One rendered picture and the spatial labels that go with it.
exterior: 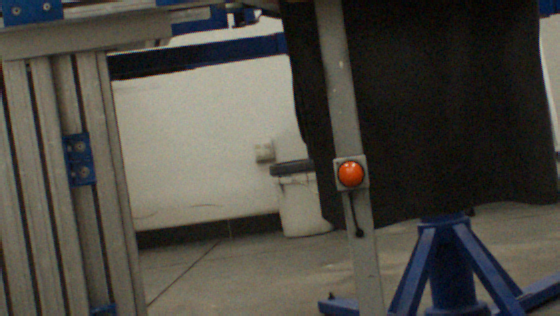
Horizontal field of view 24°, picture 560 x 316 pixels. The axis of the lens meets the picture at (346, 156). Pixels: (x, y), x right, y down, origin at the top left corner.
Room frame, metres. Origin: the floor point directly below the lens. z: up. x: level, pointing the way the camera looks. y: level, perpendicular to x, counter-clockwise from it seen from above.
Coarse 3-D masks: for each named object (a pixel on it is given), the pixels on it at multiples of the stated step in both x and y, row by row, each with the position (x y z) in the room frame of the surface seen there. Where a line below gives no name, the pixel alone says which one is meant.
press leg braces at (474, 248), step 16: (432, 240) 3.57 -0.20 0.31; (464, 240) 3.55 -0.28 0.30; (416, 256) 3.55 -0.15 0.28; (432, 256) 3.56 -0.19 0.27; (464, 256) 3.55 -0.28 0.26; (480, 256) 3.52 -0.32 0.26; (416, 272) 3.51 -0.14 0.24; (480, 272) 3.49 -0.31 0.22; (496, 272) 3.48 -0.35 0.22; (400, 288) 3.91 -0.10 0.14; (416, 288) 3.47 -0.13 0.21; (496, 288) 3.44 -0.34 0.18; (512, 288) 3.92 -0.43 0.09; (400, 304) 3.46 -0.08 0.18; (416, 304) 3.46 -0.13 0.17; (496, 304) 3.44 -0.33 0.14; (512, 304) 3.40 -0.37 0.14
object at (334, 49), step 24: (288, 0) 2.04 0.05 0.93; (336, 0) 2.04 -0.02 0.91; (336, 24) 2.04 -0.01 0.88; (336, 48) 2.04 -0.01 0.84; (336, 72) 2.04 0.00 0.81; (336, 96) 2.04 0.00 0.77; (336, 120) 2.04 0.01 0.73; (336, 144) 2.04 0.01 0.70; (360, 144) 2.05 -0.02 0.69; (336, 168) 2.03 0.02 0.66; (360, 192) 2.04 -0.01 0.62; (360, 216) 2.04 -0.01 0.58; (360, 240) 2.04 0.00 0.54; (360, 264) 2.04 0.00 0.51; (360, 288) 2.04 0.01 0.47; (360, 312) 2.04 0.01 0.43; (384, 312) 2.04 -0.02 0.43
